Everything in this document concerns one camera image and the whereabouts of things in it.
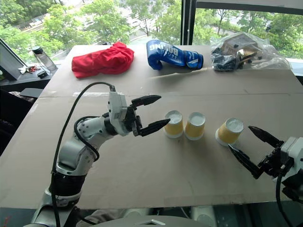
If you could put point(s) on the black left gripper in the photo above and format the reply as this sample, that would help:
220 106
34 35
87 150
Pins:
131 119

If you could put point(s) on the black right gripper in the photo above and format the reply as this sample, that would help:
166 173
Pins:
274 163

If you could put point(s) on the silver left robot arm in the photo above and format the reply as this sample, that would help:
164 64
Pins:
71 151

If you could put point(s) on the yellow paper cup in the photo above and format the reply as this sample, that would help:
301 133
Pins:
174 126
228 133
194 128

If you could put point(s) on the blue boxing glove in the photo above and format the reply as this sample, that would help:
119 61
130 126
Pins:
165 54

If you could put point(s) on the red cloth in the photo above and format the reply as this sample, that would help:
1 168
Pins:
101 60

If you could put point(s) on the grey rounded shape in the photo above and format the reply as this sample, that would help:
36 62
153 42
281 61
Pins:
203 216

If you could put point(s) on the black parts in bag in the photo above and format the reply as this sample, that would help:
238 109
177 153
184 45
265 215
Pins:
222 61

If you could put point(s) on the clear plastic bag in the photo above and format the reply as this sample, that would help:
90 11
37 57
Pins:
270 60

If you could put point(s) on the brown cardboard box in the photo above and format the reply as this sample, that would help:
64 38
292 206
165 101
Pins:
239 43

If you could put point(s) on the small black device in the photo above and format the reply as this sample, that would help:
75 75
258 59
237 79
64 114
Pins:
42 74

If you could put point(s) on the clear water bottle black cap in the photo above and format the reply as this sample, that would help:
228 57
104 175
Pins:
45 60

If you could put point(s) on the dark side desk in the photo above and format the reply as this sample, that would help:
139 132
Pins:
23 82

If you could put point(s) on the white crumpled tissue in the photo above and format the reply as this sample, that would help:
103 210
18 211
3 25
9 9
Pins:
23 70

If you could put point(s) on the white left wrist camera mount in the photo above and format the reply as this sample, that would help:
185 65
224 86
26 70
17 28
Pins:
117 111

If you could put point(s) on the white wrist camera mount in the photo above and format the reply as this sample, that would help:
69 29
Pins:
117 111
294 149

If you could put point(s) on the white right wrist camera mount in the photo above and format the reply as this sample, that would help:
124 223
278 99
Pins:
294 149

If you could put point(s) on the black window frame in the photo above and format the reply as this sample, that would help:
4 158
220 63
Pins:
188 23

